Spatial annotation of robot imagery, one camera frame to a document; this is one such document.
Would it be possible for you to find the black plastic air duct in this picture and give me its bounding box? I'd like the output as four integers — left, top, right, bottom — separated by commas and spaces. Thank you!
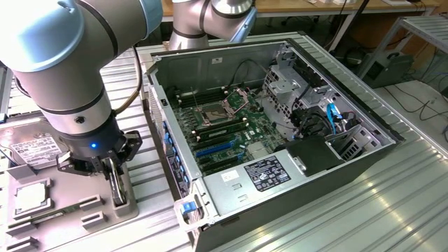
273, 134, 346, 178

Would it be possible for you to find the hard disk with white label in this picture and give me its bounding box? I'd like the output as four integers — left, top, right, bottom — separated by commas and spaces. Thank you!
0, 118, 65, 169

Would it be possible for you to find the thin black looped wire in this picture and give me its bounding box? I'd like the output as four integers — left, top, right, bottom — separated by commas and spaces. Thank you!
226, 59, 270, 89

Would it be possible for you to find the open black PC case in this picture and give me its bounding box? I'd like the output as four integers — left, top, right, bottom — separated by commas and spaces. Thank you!
134, 30, 406, 252

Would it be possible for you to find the empty black RAM slot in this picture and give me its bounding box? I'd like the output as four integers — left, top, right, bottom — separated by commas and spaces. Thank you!
178, 93, 228, 104
178, 97, 229, 108
176, 88, 226, 98
177, 91, 228, 101

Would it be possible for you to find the black wire bundle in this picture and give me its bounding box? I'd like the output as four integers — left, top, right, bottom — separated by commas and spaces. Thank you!
289, 106, 338, 141

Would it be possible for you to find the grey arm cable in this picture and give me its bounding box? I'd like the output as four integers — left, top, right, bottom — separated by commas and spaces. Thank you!
113, 46, 145, 116

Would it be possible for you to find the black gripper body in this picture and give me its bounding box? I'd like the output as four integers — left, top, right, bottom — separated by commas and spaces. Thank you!
58, 118, 124, 160

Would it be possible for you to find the thin metal locking lever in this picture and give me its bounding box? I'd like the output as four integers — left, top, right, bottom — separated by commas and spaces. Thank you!
190, 86, 201, 110

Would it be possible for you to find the long black expansion slot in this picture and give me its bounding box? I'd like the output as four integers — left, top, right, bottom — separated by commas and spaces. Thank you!
201, 156, 245, 171

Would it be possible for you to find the silver power supply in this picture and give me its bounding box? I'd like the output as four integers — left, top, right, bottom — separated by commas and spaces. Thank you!
201, 151, 310, 220

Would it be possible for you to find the blue flat wire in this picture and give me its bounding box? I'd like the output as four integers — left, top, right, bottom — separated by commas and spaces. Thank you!
324, 103, 342, 135

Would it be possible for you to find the CPU socket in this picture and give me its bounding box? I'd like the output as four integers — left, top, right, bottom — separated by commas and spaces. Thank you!
198, 103, 230, 124

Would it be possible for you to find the silver chipset heatsink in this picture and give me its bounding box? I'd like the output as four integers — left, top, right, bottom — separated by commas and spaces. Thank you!
245, 143, 273, 159

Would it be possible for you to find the black box device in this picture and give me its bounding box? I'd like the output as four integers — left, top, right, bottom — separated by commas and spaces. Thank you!
362, 51, 414, 89

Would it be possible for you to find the silver disk bay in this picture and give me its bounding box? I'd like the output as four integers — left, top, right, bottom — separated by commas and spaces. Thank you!
324, 123, 397, 162

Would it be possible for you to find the wooden desk with white frame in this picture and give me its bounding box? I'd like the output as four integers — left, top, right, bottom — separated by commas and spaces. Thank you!
158, 0, 176, 24
257, 0, 441, 29

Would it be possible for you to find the black RAM stick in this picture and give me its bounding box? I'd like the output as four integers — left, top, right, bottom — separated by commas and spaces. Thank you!
194, 128, 242, 141

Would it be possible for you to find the silver CPU chip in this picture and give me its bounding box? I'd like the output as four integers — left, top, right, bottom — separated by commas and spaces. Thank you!
16, 183, 50, 211

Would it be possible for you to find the silver socket cover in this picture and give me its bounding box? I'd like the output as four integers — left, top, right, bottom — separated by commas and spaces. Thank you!
222, 88, 256, 112

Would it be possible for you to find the green RAM stick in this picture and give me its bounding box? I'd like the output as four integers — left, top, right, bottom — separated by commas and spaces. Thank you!
29, 203, 84, 227

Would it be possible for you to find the grey parts rack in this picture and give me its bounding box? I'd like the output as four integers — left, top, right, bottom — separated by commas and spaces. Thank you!
0, 157, 140, 252

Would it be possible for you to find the perforated silver drive cage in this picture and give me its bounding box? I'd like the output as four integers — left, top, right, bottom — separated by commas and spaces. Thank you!
261, 43, 338, 127

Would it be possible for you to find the green motherboard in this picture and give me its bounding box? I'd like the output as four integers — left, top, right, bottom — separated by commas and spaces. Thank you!
166, 85, 293, 177

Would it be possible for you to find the blue expansion slot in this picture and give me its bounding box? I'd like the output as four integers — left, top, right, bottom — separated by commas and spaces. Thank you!
193, 142, 240, 159

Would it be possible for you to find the grey metal slat side table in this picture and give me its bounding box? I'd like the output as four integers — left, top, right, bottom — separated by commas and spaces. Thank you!
356, 15, 448, 79

